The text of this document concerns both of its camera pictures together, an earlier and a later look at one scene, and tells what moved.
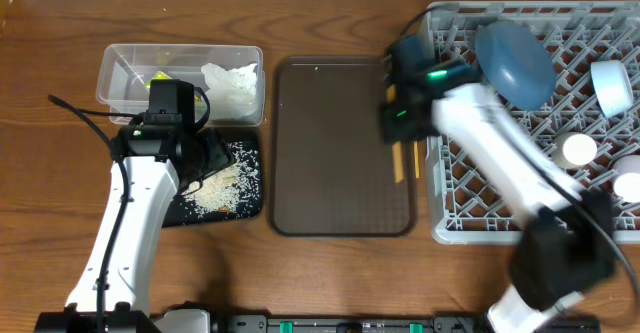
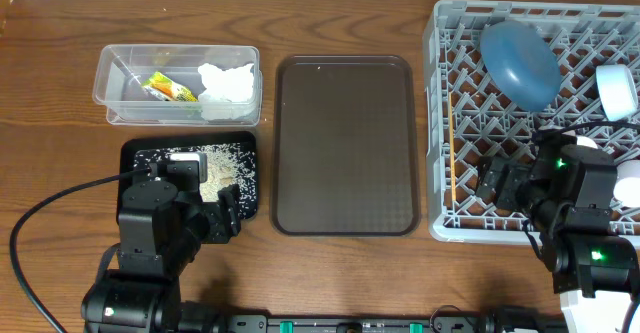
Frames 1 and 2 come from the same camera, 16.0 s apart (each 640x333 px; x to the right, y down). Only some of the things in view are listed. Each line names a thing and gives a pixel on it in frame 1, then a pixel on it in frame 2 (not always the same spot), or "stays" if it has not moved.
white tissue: (231, 94) stays
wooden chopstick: (397, 147) → (452, 147)
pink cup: (626, 178) stays
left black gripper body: (211, 155) → (218, 215)
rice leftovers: (233, 190) stays
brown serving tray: (332, 173) stays
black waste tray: (233, 192) stays
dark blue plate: (517, 65) stays
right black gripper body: (406, 120) → (516, 173)
